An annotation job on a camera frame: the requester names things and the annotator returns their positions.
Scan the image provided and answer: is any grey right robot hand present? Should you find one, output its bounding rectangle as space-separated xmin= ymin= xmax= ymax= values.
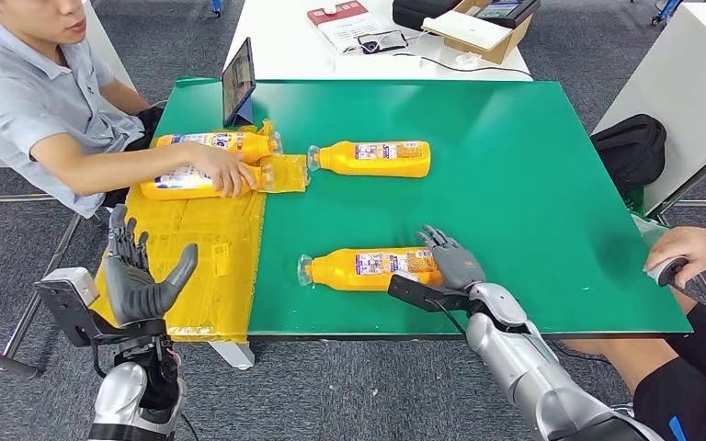
xmin=415 ymin=225 xmax=487 ymax=292

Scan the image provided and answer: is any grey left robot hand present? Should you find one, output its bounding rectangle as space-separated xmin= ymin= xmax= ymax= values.
xmin=103 ymin=203 xmax=199 ymax=328

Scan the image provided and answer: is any orange detergent bottle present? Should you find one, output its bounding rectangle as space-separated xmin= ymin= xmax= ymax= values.
xmin=140 ymin=163 xmax=275 ymax=202
xmin=307 ymin=140 xmax=432 ymax=179
xmin=296 ymin=246 xmax=446 ymax=293
xmin=154 ymin=130 xmax=284 ymax=164

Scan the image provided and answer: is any handheld remote controller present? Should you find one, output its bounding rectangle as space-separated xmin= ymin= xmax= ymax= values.
xmin=648 ymin=256 xmax=690 ymax=288

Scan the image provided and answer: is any green table mat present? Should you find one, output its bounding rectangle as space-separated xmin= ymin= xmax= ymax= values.
xmin=159 ymin=76 xmax=694 ymax=340

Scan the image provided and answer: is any yellow taped cardboard sheet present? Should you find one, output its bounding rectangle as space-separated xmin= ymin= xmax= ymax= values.
xmin=87 ymin=120 xmax=311 ymax=344

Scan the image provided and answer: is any white table foot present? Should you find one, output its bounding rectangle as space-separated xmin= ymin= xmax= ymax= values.
xmin=208 ymin=340 xmax=256 ymax=372
xmin=482 ymin=339 xmax=538 ymax=369

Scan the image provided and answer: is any person's hand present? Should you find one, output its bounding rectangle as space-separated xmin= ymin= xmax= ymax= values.
xmin=188 ymin=143 xmax=258 ymax=199
xmin=643 ymin=226 xmax=706 ymax=288

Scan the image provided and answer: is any clear plastic bag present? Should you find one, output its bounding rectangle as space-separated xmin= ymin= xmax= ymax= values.
xmin=630 ymin=212 xmax=671 ymax=269

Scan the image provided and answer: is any black backpack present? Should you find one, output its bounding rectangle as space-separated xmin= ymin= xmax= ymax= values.
xmin=590 ymin=113 xmax=669 ymax=196

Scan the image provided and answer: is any person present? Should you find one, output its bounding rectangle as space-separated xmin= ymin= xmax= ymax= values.
xmin=563 ymin=226 xmax=706 ymax=441
xmin=0 ymin=0 xmax=258 ymax=219

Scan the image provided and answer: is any cardboard box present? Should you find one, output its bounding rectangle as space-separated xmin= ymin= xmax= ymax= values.
xmin=441 ymin=0 xmax=542 ymax=65

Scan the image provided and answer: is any black tablet on stand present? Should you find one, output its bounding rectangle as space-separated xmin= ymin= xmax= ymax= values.
xmin=222 ymin=37 xmax=258 ymax=129

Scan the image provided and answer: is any white flat box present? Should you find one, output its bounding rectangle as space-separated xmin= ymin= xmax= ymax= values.
xmin=421 ymin=9 xmax=515 ymax=52

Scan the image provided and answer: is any black zip case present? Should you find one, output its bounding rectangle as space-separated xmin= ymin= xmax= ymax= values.
xmin=392 ymin=0 xmax=461 ymax=31

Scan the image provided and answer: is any white paper sheet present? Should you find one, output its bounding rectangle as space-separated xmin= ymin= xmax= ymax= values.
xmin=318 ymin=10 xmax=394 ymax=54

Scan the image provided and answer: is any black screen terminal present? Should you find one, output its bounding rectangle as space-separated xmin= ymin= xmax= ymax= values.
xmin=473 ymin=0 xmax=542 ymax=29

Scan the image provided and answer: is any red booklet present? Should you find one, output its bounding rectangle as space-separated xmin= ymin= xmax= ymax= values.
xmin=306 ymin=0 xmax=370 ymax=27

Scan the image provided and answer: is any white table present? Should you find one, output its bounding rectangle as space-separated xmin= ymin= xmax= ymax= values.
xmin=224 ymin=0 xmax=536 ymax=82

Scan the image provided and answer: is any blue chair base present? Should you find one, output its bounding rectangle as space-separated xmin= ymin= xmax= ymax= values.
xmin=652 ymin=0 xmax=684 ymax=26

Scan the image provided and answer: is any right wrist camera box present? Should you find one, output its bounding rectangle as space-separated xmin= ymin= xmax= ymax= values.
xmin=387 ymin=272 xmax=482 ymax=314

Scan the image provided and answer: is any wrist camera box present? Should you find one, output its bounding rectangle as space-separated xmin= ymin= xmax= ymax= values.
xmin=387 ymin=272 xmax=482 ymax=314
xmin=33 ymin=267 xmax=168 ymax=348

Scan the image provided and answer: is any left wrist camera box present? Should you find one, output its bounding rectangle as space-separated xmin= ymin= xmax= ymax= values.
xmin=33 ymin=267 xmax=168 ymax=348

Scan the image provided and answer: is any metal desk leg frame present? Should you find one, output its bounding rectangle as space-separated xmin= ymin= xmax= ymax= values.
xmin=0 ymin=193 xmax=85 ymax=381

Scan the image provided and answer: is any black cable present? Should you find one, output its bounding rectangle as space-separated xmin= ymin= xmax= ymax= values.
xmin=393 ymin=51 xmax=534 ymax=79

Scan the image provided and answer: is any white desk with metal frame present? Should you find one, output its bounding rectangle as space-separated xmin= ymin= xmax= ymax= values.
xmin=592 ymin=0 xmax=706 ymax=215

